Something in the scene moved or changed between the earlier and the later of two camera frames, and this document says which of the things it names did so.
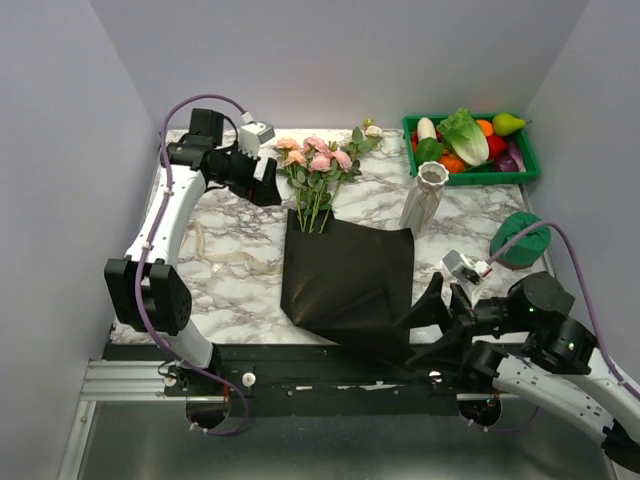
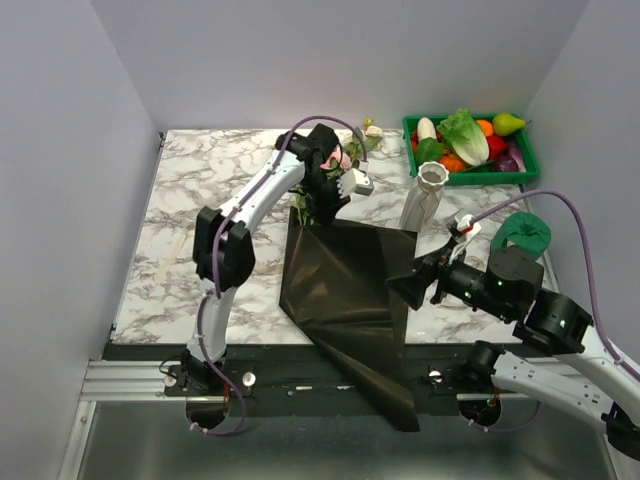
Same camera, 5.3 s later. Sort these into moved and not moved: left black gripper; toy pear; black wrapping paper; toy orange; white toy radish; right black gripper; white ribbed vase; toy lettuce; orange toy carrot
Moved: left black gripper; right black gripper; black wrapping paper
Not moved: white ribbed vase; toy lettuce; orange toy carrot; white toy radish; toy orange; toy pear
